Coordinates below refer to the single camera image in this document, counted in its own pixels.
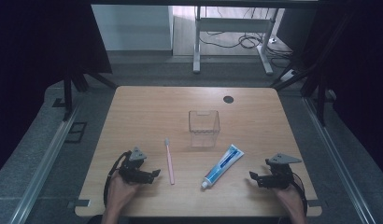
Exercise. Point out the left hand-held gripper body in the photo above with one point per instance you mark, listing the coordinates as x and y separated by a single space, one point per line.
132 169

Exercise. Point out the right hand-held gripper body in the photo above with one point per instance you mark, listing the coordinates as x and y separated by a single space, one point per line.
281 177

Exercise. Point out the pink toothbrush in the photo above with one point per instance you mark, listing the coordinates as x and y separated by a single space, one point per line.
170 165

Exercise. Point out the blue white toothpaste tube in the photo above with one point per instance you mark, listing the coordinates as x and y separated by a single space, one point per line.
222 166

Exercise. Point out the clear plastic container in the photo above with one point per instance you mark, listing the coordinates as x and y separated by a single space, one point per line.
204 129

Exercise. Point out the person's right hand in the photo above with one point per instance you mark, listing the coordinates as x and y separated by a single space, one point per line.
290 199

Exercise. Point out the person's left hand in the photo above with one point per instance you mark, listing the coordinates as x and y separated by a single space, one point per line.
119 194

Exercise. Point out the black round table grommet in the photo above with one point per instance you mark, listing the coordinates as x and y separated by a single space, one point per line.
228 99

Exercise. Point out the black metal stand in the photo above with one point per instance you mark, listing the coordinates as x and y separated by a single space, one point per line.
320 99
67 96

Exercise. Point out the black curtain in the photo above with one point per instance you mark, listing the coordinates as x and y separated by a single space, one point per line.
361 77
40 62

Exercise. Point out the white cabinet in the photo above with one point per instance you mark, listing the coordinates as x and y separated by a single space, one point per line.
130 28

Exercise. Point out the aluminium floor rail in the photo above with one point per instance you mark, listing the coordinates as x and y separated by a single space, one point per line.
43 168
339 161

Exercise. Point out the black floor bracket frame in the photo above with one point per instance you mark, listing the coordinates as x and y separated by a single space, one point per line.
76 132

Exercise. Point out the white metal desk frame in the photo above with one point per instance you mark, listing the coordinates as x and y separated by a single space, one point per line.
233 24

